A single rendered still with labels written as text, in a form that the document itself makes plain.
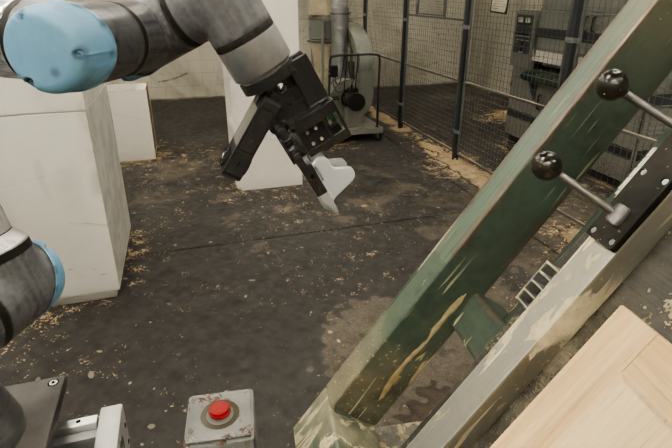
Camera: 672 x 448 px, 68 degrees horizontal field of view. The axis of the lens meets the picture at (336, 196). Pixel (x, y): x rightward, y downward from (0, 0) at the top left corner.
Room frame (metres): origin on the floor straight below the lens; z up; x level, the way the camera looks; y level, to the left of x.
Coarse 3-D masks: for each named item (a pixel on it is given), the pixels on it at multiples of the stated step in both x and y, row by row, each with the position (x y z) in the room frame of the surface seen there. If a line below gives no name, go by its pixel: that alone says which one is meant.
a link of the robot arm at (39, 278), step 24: (0, 216) 0.66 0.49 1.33; (0, 240) 0.64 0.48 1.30; (24, 240) 0.67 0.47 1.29; (0, 264) 0.62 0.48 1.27; (24, 264) 0.64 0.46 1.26; (48, 264) 0.68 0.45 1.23; (0, 288) 0.60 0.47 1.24; (24, 288) 0.63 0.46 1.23; (48, 288) 0.66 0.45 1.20; (24, 312) 0.61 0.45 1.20
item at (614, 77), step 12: (612, 72) 0.60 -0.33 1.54; (624, 72) 0.60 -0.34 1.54; (600, 84) 0.60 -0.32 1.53; (612, 84) 0.59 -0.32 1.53; (624, 84) 0.59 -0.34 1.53; (600, 96) 0.60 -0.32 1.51; (612, 96) 0.59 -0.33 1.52; (624, 96) 0.60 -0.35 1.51; (636, 96) 0.59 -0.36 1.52; (648, 108) 0.58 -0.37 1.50; (660, 120) 0.58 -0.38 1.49
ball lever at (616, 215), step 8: (544, 152) 0.59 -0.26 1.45; (552, 152) 0.59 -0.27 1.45; (536, 160) 0.59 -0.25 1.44; (544, 160) 0.58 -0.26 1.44; (552, 160) 0.58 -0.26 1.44; (560, 160) 0.58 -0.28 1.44; (536, 168) 0.59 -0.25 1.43; (544, 168) 0.58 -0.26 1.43; (552, 168) 0.58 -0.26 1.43; (560, 168) 0.58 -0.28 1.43; (536, 176) 0.59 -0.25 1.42; (544, 176) 0.58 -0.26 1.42; (552, 176) 0.58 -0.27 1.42; (560, 176) 0.58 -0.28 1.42; (568, 176) 0.58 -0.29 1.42; (568, 184) 0.58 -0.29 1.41; (576, 184) 0.58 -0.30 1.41; (584, 192) 0.57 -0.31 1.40; (592, 192) 0.57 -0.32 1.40; (592, 200) 0.57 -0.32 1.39; (600, 200) 0.56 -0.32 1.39; (608, 208) 0.56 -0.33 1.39; (616, 208) 0.56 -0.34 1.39; (624, 208) 0.55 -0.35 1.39; (608, 216) 0.56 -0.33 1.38; (616, 216) 0.55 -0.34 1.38; (624, 216) 0.55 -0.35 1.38; (616, 224) 0.54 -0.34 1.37
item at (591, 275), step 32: (576, 256) 0.57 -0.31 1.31; (608, 256) 0.53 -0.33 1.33; (640, 256) 0.54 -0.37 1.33; (544, 288) 0.57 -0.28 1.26; (576, 288) 0.53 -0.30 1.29; (608, 288) 0.53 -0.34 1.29; (544, 320) 0.53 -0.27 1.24; (576, 320) 0.52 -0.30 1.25; (512, 352) 0.53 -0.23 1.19; (544, 352) 0.52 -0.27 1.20; (480, 384) 0.53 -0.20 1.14; (512, 384) 0.51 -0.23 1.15; (448, 416) 0.53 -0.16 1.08; (480, 416) 0.50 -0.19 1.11
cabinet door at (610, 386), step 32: (608, 320) 0.49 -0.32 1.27; (640, 320) 0.46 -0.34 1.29; (608, 352) 0.46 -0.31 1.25; (640, 352) 0.44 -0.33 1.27; (576, 384) 0.46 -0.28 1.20; (608, 384) 0.43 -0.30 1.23; (640, 384) 0.41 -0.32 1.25; (544, 416) 0.45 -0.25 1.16; (576, 416) 0.43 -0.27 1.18; (608, 416) 0.41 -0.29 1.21; (640, 416) 0.39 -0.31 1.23
